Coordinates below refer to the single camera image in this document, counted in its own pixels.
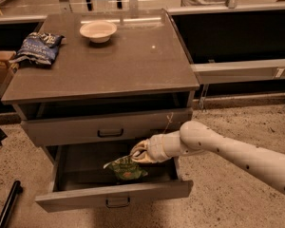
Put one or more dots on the white bowl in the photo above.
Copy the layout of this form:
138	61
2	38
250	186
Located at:
98	31

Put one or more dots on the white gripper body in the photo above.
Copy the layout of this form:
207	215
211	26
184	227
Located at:
156	148

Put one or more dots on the blue chip bag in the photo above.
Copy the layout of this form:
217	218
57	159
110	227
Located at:
39	48

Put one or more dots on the grey drawer cabinet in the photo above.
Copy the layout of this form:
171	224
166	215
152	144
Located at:
143	67

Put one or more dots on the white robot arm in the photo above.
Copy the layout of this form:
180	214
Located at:
193	137

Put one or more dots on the black pole on floor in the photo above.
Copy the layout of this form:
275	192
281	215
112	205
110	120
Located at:
15	190

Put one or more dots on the open grey middle drawer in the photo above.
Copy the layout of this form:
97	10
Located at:
81	180

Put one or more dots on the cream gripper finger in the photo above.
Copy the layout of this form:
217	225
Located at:
142	157
140	148

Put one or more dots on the green jalapeno chip bag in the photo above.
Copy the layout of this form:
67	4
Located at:
125	169

